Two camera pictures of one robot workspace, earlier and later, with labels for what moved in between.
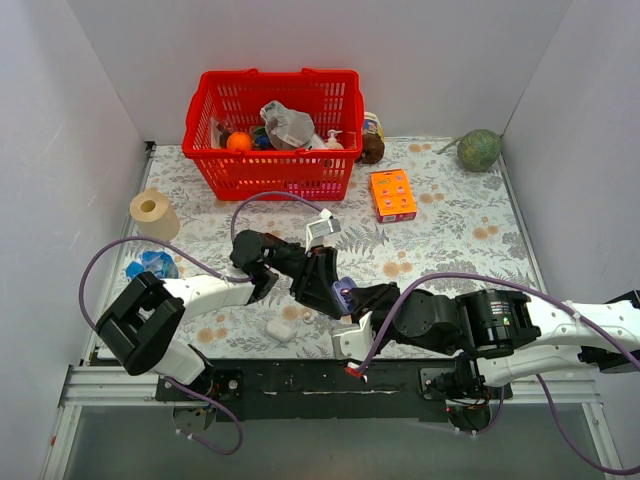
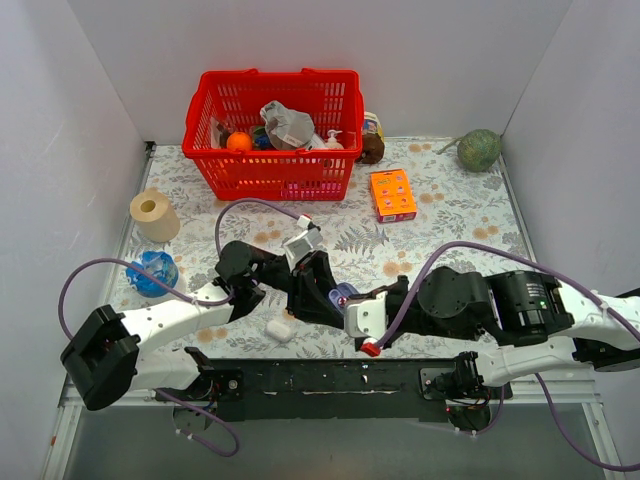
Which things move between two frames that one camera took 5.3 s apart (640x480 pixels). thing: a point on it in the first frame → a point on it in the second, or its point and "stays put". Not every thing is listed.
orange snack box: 394,199 stays put
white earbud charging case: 278,330 stays put
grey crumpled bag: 287,129 stays put
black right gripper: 379,301 → 392,307
